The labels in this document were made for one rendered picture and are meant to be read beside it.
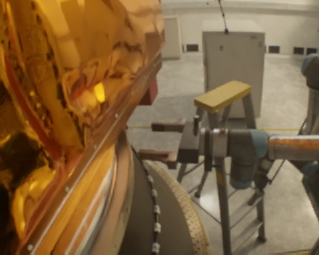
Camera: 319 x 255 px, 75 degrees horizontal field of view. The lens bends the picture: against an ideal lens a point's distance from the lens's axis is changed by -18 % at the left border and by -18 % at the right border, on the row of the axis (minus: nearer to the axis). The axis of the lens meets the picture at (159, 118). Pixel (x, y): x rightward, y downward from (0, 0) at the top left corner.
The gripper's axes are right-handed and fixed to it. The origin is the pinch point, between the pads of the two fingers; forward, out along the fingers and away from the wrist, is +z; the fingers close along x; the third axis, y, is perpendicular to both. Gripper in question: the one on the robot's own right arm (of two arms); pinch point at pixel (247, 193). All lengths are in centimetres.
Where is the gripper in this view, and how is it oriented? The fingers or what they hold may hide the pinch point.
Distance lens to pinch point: 120.5
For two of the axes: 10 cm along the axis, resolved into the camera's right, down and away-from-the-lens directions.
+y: 9.5, 2.7, 1.3
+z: -3.0, 8.8, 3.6
